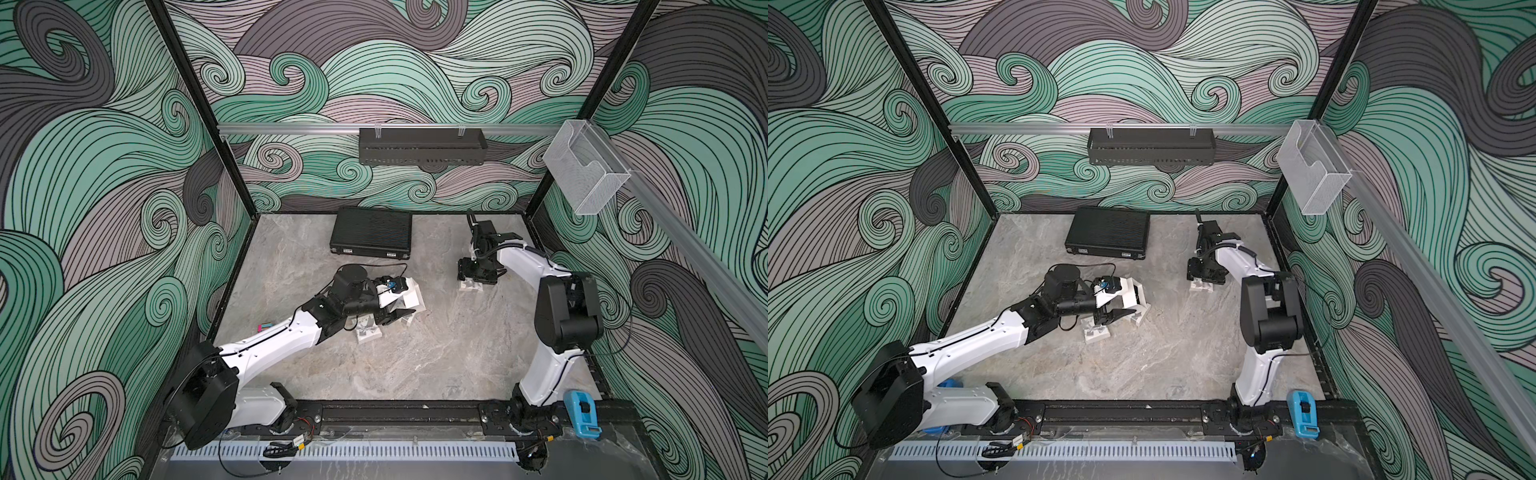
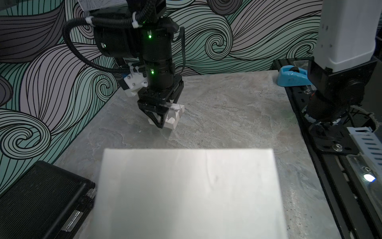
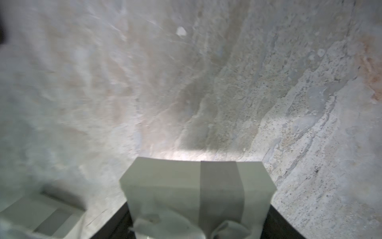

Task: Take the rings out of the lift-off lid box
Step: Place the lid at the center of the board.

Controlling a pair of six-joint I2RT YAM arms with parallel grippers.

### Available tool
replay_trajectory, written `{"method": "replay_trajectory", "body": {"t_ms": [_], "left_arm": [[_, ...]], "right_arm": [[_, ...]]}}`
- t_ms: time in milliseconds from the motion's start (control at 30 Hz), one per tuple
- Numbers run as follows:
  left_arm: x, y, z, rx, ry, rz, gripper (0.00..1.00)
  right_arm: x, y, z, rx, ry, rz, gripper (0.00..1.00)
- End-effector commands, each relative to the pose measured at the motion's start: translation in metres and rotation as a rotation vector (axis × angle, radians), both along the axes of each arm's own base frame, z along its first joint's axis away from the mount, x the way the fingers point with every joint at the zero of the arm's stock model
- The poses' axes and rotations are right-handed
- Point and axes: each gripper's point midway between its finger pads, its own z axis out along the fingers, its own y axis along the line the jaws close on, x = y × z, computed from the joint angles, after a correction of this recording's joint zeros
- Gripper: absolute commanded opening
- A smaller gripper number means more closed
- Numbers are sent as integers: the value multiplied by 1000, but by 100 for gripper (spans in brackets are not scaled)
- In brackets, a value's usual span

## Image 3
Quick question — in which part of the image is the small white bow gift box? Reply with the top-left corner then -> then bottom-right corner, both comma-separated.
1,190 -> 86,239

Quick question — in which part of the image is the white gift box lid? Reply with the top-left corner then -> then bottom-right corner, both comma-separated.
120,157 -> 276,239

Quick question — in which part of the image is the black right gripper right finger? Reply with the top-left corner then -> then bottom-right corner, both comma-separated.
261,205 -> 305,239

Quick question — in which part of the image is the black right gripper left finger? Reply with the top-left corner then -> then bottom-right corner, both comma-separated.
91,203 -> 134,239

